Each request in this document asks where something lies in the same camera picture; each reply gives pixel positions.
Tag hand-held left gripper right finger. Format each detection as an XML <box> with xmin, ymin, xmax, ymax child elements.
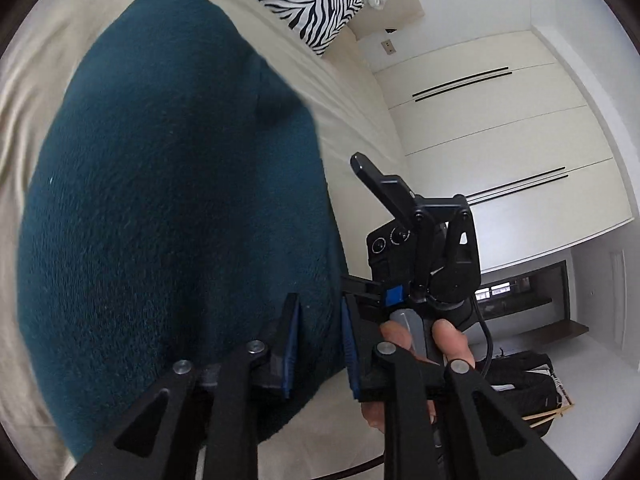
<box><xmin>341</xmin><ymin>293</ymin><xmax>576</xmax><ymax>480</ymax></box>

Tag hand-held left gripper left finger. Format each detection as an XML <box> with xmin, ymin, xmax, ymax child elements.
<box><xmin>65</xmin><ymin>292</ymin><xmax>301</xmax><ymax>480</ymax></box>

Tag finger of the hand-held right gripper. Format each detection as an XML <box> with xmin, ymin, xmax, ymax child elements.
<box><xmin>349</xmin><ymin>153</ymin><xmax>416</xmax><ymax>222</ymax></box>
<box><xmin>341</xmin><ymin>273</ymin><xmax>408</xmax><ymax>321</ymax></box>

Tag dark teal towel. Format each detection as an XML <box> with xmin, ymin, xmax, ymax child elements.
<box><xmin>17</xmin><ymin>0</ymin><xmax>351</xmax><ymax>461</ymax></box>

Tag person's right hand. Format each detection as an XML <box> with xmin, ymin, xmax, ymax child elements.
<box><xmin>361</xmin><ymin>319</ymin><xmax>476</xmax><ymax>434</ymax></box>

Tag bed with beige sheet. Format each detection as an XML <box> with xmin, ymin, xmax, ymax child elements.
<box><xmin>0</xmin><ymin>0</ymin><xmax>408</xmax><ymax>480</ymax></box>

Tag white built-in wardrobe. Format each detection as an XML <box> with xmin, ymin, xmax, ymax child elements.
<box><xmin>372</xmin><ymin>25</ymin><xmax>637</xmax><ymax>275</ymax></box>

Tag dark wooden shelf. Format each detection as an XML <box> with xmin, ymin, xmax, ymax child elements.
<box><xmin>544</xmin><ymin>320</ymin><xmax>591</xmax><ymax>342</ymax></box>

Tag black bag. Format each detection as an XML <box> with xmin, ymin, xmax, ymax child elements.
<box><xmin>477</xmin><ymin>351</ymin><xmax>576</xmax><ymax>444</ymax></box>

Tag wooden sticks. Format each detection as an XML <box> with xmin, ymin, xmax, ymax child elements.
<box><xmin>522</xmin><ymin>402</ymin><xmax>576</xmax><ymax>429</ymax></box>

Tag dark wall niche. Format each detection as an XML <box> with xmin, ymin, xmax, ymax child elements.
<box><xmin>472</xmin><ymin>260</ymin><xmax>571</xmax><ymax>322</ymax></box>

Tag black cable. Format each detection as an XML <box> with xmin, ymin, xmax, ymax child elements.
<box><xmin>472</xmin><ymin>304</ymin><xmax>496</xmax><ymax>377</ymax></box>

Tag black wardrobe handle pair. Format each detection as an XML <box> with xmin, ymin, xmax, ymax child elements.
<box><xmin>467</xmin><ymin>166</ymin><xmax>569</xmax><ymax>202</ymax></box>
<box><xmin>412</xmin><ymin>66</ymin><xmax>514</xmax><ymax>101</ymax></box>

